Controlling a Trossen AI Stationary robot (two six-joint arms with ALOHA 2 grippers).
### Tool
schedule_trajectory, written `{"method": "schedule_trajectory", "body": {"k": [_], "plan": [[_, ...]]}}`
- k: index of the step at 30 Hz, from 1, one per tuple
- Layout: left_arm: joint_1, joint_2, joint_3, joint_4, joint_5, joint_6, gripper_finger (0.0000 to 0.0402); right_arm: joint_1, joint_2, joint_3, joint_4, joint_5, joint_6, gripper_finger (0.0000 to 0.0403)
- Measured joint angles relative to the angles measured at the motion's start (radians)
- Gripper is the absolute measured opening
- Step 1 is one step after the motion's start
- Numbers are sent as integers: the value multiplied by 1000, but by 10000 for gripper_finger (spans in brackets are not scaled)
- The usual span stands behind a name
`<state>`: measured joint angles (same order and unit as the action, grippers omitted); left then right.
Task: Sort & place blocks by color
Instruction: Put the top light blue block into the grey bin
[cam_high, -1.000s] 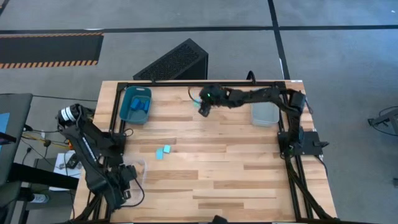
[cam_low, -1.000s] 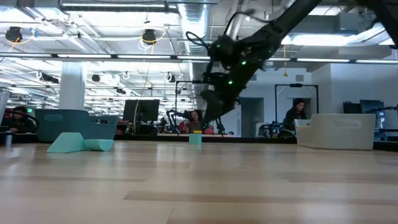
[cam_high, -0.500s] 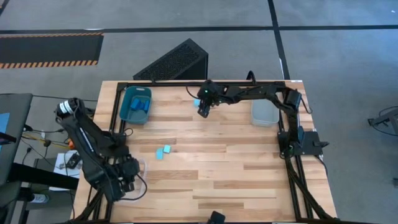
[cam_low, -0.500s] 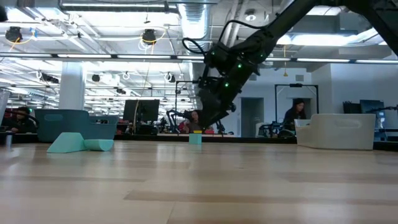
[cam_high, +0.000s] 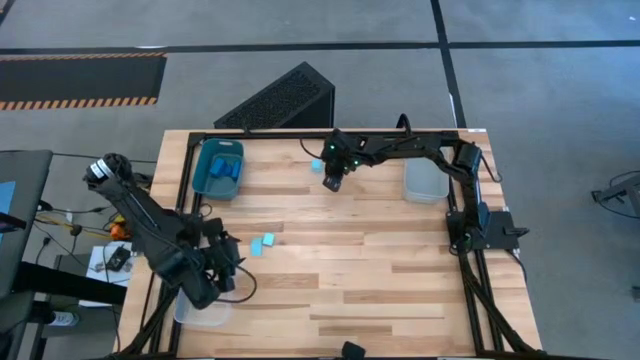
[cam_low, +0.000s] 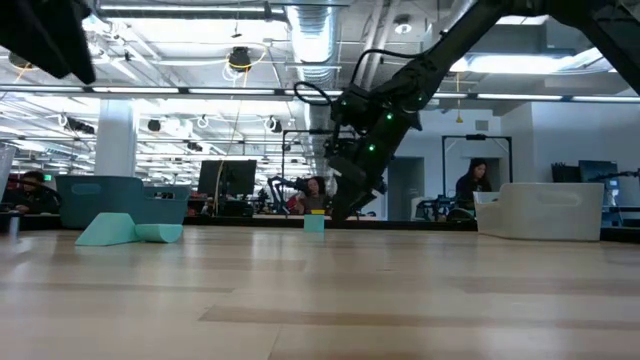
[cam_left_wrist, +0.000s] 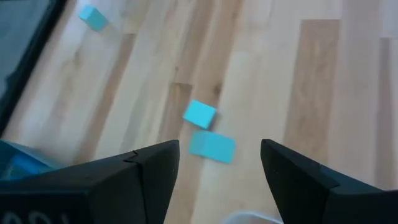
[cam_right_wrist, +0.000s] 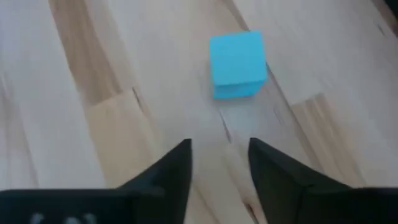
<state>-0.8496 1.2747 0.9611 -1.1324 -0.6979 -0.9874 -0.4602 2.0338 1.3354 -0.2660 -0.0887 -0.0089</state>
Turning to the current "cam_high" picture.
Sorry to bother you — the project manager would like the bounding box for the teal plastic bin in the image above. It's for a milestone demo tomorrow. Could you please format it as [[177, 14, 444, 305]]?
[[191, 138, 246, 201]]

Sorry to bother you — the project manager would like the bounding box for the black mesh computer tower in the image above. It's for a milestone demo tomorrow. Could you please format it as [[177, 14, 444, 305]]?
[[213, 61, 336, 130]]

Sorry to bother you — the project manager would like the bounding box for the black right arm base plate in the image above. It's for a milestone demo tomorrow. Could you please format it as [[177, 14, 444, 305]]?
[[446, 209, 530, 251]]

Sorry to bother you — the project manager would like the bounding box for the clear plastic bin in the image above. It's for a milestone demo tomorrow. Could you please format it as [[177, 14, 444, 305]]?
[[173, 287, 234, 329]]

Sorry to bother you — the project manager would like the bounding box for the black hazard-striped floor mat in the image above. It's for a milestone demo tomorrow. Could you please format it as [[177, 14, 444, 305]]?
[[0, 52, 168, 111]]

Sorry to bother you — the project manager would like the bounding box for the white paper sheet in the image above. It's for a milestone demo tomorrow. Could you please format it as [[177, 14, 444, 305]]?
[[85, 241, 134, 289]]

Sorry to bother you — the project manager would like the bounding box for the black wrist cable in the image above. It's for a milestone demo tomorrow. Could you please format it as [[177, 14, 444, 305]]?
[[219, 262, 259, 305], [298, 137, 326, 161]]

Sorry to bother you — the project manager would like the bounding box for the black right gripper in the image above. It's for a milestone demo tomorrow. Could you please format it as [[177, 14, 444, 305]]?
[[321, 128, 364, 194]]

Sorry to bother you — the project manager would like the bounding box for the white plastic bin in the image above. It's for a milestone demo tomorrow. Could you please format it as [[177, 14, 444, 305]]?
[[402, 157, 451, 204]]

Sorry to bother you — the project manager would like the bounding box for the dark rounded object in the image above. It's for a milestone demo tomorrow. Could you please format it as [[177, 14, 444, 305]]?
[[341, 341, 367, 360]]

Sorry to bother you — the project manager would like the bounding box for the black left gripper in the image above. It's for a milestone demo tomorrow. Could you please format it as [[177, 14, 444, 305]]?
[[197, 217, 246, 294]]

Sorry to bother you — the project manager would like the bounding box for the small black device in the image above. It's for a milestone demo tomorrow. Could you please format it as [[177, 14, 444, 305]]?
[[105, 245, 132, 273]]

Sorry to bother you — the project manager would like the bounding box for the black aluminium table frame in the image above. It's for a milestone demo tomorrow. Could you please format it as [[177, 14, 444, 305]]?
[[107, 129, 546, 360]]

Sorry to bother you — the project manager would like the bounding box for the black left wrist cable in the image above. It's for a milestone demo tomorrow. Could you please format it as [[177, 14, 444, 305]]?
[[219, 262, 259, 305]]

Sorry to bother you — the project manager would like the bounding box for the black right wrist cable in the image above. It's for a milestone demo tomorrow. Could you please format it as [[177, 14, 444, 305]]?
[[298, 137, 326, 161]]

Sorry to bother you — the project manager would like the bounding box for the blue panel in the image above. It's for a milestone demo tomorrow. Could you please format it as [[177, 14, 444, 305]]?
[[0, 180, 16, 217]]

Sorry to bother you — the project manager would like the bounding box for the black beam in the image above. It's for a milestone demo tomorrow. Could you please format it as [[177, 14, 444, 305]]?
[[12, 260, 127, 306]]

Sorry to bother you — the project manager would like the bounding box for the black side table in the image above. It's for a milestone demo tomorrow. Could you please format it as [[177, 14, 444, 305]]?
[[0, 148, 54, 301]]

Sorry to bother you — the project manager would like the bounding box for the white-labelled black cylinder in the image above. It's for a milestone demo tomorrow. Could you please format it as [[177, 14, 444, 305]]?
[[47, 310, 80, 329]]

